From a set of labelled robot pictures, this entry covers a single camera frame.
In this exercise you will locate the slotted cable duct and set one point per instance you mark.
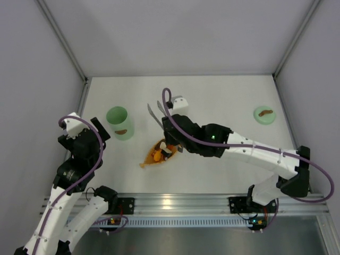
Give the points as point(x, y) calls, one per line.
point(149, 222)

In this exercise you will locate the metal tongs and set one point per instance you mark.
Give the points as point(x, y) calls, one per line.
point(152, 114)

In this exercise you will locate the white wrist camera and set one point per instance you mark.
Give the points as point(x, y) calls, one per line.
point(180, 105)
point(72, 126)

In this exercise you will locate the right aluminium frame post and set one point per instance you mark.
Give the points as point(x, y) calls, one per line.
point(297, 35)

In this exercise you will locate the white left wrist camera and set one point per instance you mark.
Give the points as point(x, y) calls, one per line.
point(72, 126)

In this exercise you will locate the green cylindrical container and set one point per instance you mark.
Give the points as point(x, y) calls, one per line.
point(120, 122)

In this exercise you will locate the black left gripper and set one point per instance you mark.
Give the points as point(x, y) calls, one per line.
point(98, 128)

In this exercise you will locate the black right base bracket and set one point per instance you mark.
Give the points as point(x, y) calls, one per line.
point(238, 205)

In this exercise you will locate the orange yellow food piece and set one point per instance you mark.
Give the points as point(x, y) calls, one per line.
point(157, 156)

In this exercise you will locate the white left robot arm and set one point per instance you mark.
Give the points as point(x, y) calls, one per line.
point(54, 233)

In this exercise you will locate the black base bracket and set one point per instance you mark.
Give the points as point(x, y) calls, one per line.
point(125, 206)
point(238, 205)

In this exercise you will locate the orange round food slice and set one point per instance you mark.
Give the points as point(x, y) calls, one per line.
point(172, 148)

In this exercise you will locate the woven fish-shaped basket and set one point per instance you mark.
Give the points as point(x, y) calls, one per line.
point(149, 161)

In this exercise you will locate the left aluminium frame post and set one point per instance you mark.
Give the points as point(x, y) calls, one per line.
point(49, 17)

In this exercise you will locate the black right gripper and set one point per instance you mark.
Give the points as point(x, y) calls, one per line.
point(168, 127)

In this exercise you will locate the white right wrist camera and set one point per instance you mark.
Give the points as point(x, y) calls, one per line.
point(180, 105)

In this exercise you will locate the black left base bracket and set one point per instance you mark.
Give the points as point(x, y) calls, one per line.
point(125, 206)

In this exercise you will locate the aluminium mounting rail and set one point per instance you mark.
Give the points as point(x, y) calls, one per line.
point(170, 205)

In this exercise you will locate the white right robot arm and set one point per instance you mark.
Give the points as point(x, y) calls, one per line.
point(290, 168)

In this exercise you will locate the aluminium frame post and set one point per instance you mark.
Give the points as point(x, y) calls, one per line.
point(49, 17)
point(297, 35)

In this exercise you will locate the green container lid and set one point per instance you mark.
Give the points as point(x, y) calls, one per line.
point(264, 115)

